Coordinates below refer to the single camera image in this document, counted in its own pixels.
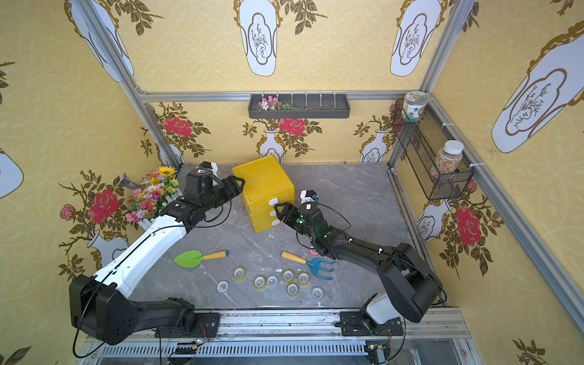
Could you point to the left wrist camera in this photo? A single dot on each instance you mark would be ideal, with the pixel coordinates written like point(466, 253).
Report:
point(210, 166)

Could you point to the yellow tape roll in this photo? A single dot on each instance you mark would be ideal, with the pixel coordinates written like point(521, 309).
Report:
point(260, 282)
point(303, 279)
point(292, 289)
point(288, 276)
point(239, 273)

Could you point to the blue rake with yellow handle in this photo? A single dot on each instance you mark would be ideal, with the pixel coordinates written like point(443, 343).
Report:
point(316, 265)

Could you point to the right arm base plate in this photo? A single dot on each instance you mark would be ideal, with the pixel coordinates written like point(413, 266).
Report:
point(355, 323)

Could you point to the clear tape roll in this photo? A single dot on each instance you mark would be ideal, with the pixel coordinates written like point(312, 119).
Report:
point(222, 287)
point(317, 293)
point(272, 281)

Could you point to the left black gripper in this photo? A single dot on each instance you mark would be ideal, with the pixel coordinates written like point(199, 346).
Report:
point(226, 188)

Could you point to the clear tape roll right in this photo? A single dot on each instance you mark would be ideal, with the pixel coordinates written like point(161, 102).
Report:
point(317, 293)

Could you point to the clear tape roll left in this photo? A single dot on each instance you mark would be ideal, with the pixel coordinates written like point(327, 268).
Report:
point(222, 287)

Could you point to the clear tape roll middle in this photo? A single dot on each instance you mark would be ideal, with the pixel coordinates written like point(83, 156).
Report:
point(272, 281)

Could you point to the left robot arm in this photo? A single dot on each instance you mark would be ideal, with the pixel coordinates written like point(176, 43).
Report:
point(100, 305)

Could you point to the black wire wall basket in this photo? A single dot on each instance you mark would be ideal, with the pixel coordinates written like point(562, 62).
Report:
point(420, 143)

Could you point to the pink flowers in tray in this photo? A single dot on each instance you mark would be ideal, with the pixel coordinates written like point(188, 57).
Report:
point(272, 103)

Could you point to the jar with white lid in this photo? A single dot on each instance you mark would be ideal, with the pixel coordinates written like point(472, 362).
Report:
point(448, 158)

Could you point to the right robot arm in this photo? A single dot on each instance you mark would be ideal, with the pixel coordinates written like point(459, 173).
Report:
point(411, 285)

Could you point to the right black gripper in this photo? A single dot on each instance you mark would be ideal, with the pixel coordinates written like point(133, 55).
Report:
point(290, 217)

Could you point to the flowers in white fence planter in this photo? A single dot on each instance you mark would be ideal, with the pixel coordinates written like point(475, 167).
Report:
point(150, 196)

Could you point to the jar with green label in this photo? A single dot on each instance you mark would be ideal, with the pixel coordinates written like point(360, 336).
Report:
point(414, 105)

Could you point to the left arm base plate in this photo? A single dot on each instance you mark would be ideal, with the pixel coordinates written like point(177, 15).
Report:
point(200, 325)

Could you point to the grey wall shelf tray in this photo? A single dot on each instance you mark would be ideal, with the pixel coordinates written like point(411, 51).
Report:
point(306, 105)

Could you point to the green trowel with yellow handle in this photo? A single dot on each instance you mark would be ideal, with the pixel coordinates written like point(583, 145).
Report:
point(193, 258)

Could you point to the yellow three-drawer cabinet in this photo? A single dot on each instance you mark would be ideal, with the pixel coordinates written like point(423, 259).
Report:
point(266, 185)

